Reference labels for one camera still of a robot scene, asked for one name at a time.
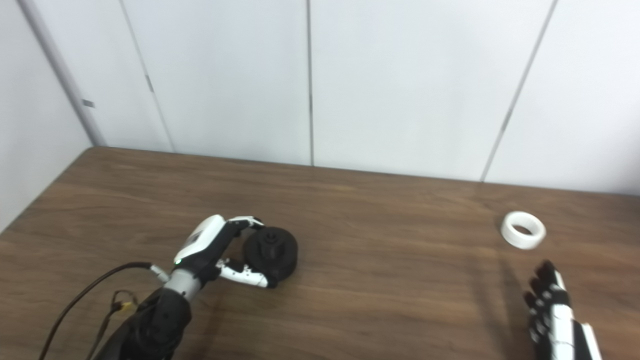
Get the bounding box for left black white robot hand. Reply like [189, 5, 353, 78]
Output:
[172, 215, 278, 289]

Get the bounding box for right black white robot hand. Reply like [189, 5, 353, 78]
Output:
[523, 260, 603, 360]

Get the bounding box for round black stepped part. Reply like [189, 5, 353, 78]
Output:
[243, 226, 299, 288]

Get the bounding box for white toothed ring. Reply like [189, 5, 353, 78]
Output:
[500, 210, 547, 251]

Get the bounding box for left thin wire yellow plug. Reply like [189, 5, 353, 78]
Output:
[95, 290, 139, 360]

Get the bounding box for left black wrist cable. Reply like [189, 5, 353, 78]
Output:
[39, 261, 171, 360]

